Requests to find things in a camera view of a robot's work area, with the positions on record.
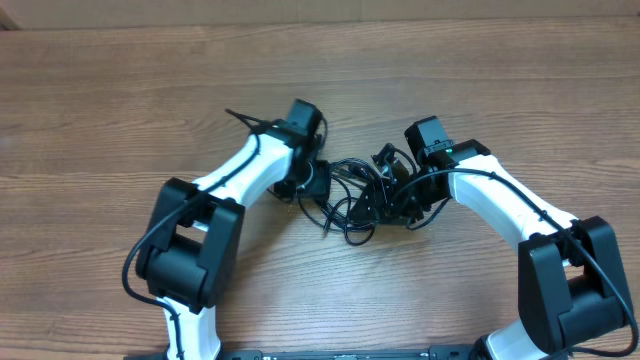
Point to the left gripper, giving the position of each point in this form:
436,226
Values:
319,188

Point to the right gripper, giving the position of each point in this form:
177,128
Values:
384,206

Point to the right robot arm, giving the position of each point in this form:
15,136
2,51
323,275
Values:
573,296

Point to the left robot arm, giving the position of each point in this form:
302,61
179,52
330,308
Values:
188,252

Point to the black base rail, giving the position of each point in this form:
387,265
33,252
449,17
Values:
345,355

